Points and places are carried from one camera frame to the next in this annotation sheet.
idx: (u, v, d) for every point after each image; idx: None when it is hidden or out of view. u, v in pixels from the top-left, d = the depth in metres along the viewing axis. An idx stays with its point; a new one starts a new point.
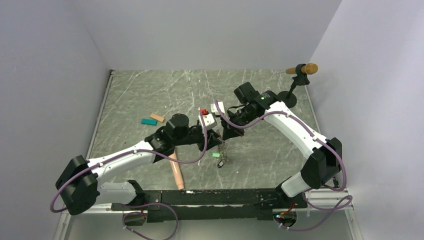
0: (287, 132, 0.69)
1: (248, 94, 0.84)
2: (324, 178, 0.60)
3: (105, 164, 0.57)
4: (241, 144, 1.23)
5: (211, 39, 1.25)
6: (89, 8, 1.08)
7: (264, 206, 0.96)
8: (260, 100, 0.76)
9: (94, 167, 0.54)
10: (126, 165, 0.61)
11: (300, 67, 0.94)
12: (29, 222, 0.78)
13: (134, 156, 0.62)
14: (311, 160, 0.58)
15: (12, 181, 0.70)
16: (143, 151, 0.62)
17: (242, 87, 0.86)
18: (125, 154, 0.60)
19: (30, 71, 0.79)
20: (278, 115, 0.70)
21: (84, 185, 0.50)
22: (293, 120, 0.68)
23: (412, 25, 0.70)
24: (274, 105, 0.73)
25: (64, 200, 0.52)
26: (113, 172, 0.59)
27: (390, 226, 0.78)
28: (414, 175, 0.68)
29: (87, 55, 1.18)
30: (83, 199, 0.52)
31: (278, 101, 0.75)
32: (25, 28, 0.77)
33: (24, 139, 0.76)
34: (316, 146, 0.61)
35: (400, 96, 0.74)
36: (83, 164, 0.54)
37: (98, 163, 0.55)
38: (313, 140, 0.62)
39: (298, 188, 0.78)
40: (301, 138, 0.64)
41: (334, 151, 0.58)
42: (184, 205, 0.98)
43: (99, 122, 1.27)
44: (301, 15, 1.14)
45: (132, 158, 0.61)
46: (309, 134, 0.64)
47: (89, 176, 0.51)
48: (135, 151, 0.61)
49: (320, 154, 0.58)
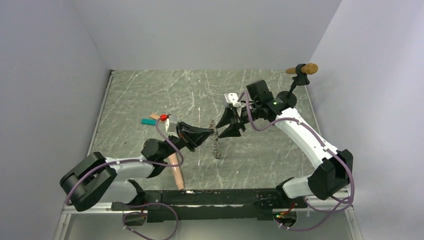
0: (298, 140, 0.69)
1: (261, 94, 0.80)
2: (332, 190, 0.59)
3: (120, 163, 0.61)
4: (241, 144, 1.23)
5: (212, 40, 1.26)
6: (89, 8, 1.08)
7: (263, 206, 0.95)
8: (272, 105, 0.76)
9: (112, 163, 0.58)
10: (130, 171, 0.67)
11: (300, 67, 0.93)
12: (29, 222, 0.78)
13: (138, 165, 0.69)
14: (320, 170, 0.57)
15: (12, 181, 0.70)
16: (146, 162, 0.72)
17: (257, 85, 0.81)
18: (135, 162, 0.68)
19: (30, 70, 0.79)
20: (290, 122, 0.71)
21: (104, 177, 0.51)
22: (305, 128, 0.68)
23: (411, 24, 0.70)
24: (287, 112, 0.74)
25: (73, 198, 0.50)
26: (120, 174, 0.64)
27: (390, 226, 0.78)
28: (415, 175, 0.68)
29: (87, 54, 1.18)
30: (97, 193, 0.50)
31: (290, 108, 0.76)
32: (24, 28, 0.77)
33: (24, 138, 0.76)
34: (326, 156, 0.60)
35: (400, 95, 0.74)
36: (100, 159, 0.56)
37: (115, 161, 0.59)
38: (323, 150, 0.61)
39: (300, 192, 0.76)
40: (312, 147, 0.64)
41: (345, 165, 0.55)
42: (184, 205, 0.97)
43: (99, 122, 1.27)
44: (301, 15, 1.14)
45: (137, 166, 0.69)
46: (319, 143, 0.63)
47: (108, 169, 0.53)
48: (141, 160, 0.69)
49: (330, 166, 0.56)
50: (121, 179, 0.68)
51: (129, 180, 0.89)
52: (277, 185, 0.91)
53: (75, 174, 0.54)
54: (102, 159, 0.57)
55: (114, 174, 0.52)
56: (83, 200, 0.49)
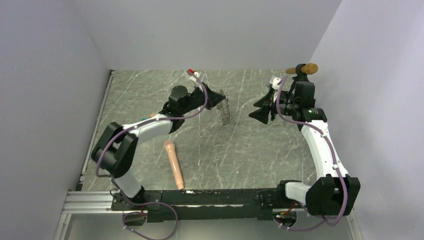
0: (313, 150, 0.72)
1: (305, 97, 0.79)
2: (324, 208, 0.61)
3: (138, 127, 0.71)
4: (241, 144, 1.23)
5: (211, 40, 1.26)
6: (89, 9, 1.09)
7: (264, 206, 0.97)
8: (307, 113, 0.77)
9: (131, 128, 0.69)
10: (151, 131, 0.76)
11: (300, 67, 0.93)
12: (29, 222, 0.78)
13: (156, 124, 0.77)
14: (318, 183, 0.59)
15: (12, 181, 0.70)
16: (163, 120, 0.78)
17: (306, 87, 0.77)
18: (152, 122, 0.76)
19: (29, 71, 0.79)
20: (314, 132, 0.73)
21: (127, 141, 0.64)
22: (326, 142, 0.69)
23: (411, 25, 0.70)
24: (318, 122, 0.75)
25: (107, 165, 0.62)
26: (142, 136, 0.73)
27: (391, 226, 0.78)
28: (416, 176, 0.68)
29: (86, 54, 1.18)
30: (125, 156, 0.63)
31: (323, 121, 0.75)
32: (24, 28, 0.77)
33: (24, 138, 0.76)
34: (331, 173, 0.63)
35: (400, 96, 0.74)
36: (119, 127, 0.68)
37: (132, 126, 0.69)
38: (332, 168, 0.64)
39: (297, 196, 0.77)
40: (322, 161, 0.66)
41: (344, 190, 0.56)
42: (184, 205, 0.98)
43: (99, 122, 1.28)
44: (300, 16, 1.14)
45: (155, 125, 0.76)
46: (332, 160, 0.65)
47: (129, 134, 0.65)
48: (157, 119, 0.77)
49: (332, 184, 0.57)
50: (145, 139, 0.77)
51: None
52: (281, 181, 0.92)
53: (101, 145, 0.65)
54: (120, 127, 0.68)
55: (135, 138, 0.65)
56: (116, 164, 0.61)
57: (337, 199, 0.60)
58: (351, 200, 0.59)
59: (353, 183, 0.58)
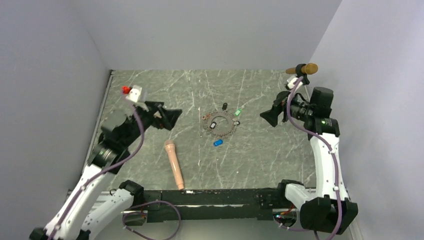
0: (317, 163, 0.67)
1: (319, 106, 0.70)
2: (316, 225, 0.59)
3: (63, 220, 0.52)
4: (241, 144, 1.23)
5: (211, 40, 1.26)
6: (88, 8, 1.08)
7: (263, 206, 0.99)
8: (319, 123, 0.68)
9: (56, 230, 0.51)
10: (91, 198, 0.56)
11: (300, 67, 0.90)
12: (30, 222, 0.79)
13: (86, 192, 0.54)
14: (314, 203, 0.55)
15: (12, 181, 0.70)
16: (93, 182, 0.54)
17: (323, 94, 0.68)
18: (78, 195, 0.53)
19: (30, 71, 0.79)
20: (323, 147, 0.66)
21: None
22: (332, 160, 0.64)
23: (411, 23, 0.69)
24: (328, 137, 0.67)
25: None
26: (81, 215, 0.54)
27: (392, 226, 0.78)
28: (416, 176, 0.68)
29: (86, 54, 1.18)
30: None
31: (334, 136, 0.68)
32: (24, 27, 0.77)
33: (24, 138, 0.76)
34: (330, 194, 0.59)
35: (400, 95, 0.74)
36: (45, 233, 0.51)
37: (55, 226, 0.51)
38: (332, 190, 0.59)
39: (293, 199, 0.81)
40: (323, 180, 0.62)
41: (341, 216, 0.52)
42: (184, 205, 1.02)
43: (99, 122, 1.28)
44: (301, 16, 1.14)
45: (86, 194, 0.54)
46: (334, 181, 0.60)
47: None
48: (83, 188, 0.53)
49: (329, 206, 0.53)
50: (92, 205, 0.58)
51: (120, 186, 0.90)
52: (282, 180, 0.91)
53: None
54: (45, 233, 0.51)
55: None
56: None
57: (331, 217, 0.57)
58: (345, 222, 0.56)
59: (350, 207, 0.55)
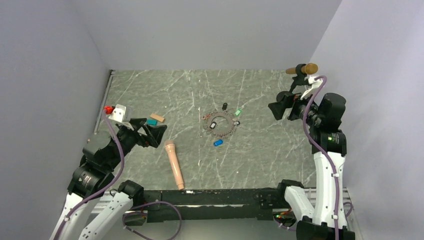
0: (317, 183, 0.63)
1: (328, 118, 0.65)
2: None
3: None
4: (241, 144, 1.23)
5: (211, 40, 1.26)
6: (88, 9, 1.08)
7: (264, 206, 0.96)
8: (325, 139, 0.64)
9: None
10: (78, 223, 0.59)
11: (300, 67, 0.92)
12: (29, 222, 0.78)
13: (72, 220, 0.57)
14: (311, 227, 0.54)
15: (12, 180, 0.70)
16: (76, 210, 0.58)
17: (335, 107, 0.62)
18: (64, 224, 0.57)
19: (30, 71, 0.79)
20: (326, 168, 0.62)
21: None
22: (334, 184, 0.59)
23: (411, 24, 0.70)
24: (334, 156, 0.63)
25: None
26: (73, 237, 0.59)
27: (391, 226, 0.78)
28: (416, 176, 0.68)
29: (86, 54, 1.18)
30: None
31: (340, 155, 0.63)
32: (24, 27, 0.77)
33: (24, 137, 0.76)
34: (328, 222, 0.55)
35: (400, 96, 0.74)
36: None
37: None
38: (331, 218, 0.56)
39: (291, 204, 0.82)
40: (323, 206, 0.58)
41: None
42: (184, 205, 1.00)
43: (99, 122, 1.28)
44: (301, 16, 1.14)
45: (72, 221, 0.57)
46: (333, 208, 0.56)
47: None
48: (66, 218, 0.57)
49: (325, 234, 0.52)
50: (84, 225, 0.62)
51: (120, 186, 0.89)
52: (281, 181, 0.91)
53: None
54: None
55: None
56: None
57: None
58: None
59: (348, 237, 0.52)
